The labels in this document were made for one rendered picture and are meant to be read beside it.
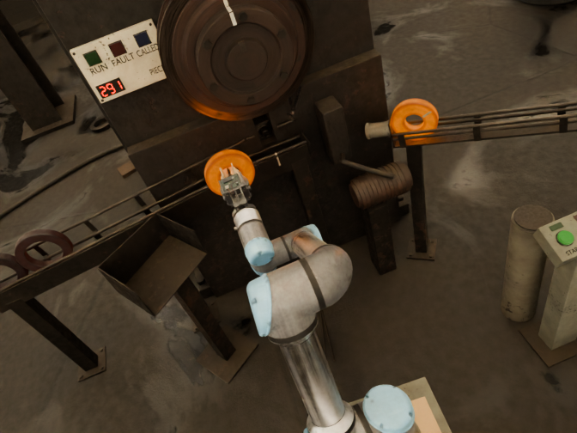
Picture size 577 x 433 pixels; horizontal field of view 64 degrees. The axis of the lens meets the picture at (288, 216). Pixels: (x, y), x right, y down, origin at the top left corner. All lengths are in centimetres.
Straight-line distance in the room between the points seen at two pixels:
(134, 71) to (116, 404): 135
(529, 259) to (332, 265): 87
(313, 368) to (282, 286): 21
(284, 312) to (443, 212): 151
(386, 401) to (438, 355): 72
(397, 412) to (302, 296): 40
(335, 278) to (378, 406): 38
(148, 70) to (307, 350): 102
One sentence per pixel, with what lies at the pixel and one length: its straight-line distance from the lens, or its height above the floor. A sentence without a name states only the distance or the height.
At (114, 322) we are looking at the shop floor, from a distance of 246.
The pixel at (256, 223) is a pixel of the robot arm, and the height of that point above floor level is 83.
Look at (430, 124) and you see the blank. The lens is 169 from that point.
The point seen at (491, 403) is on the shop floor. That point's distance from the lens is 184.
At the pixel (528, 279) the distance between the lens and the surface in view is 177.
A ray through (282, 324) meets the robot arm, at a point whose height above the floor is 91.
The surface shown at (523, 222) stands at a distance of 160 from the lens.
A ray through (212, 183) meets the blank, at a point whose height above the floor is 83.
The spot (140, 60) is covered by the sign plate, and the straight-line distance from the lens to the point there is 160.
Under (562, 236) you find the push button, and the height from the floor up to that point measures 61.
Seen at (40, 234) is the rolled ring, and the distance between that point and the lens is 182.
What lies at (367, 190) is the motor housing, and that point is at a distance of 174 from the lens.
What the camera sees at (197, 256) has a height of 61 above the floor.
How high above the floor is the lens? 170
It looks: 43 degrees down
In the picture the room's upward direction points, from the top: 20 degrees counter-clockwise
